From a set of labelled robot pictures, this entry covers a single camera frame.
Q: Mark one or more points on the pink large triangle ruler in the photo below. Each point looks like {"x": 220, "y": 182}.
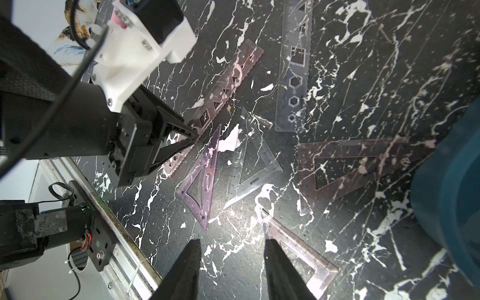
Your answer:
{"x": 323, "y": 271}

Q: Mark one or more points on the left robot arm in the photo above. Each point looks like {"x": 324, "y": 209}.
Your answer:
{"x": 102, "y": 109}

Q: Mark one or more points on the purple triangle set square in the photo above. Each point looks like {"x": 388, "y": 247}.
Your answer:
{"x": 203, "y": 170}

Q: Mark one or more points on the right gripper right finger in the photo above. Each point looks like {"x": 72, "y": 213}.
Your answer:
{"x": 283, "y": 280}

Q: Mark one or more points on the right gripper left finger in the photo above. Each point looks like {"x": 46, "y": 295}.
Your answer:
{"x": 181, "y": 282}

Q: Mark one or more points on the clear triangle set square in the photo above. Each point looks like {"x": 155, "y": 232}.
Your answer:
{"x": 253, "y": 164}

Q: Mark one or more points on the teal plastic storage box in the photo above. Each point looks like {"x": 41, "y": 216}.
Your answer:
{"x": 445, "y": 194}

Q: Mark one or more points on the smoky large triangle ruler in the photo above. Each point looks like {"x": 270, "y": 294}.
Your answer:
{"x": 378, "y": 158}

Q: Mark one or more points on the clear straight stencil ruler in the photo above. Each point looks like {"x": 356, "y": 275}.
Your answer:
{"x": 294, "y": 65}

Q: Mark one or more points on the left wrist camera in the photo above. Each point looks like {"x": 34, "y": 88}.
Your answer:
{"x": 141, "y": 35}

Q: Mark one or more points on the pink straight stencil ruler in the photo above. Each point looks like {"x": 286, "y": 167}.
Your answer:
{"x": 230, "y": 80}

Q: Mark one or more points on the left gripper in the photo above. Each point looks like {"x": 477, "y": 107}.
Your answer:
{"x": 142, "y": 127}

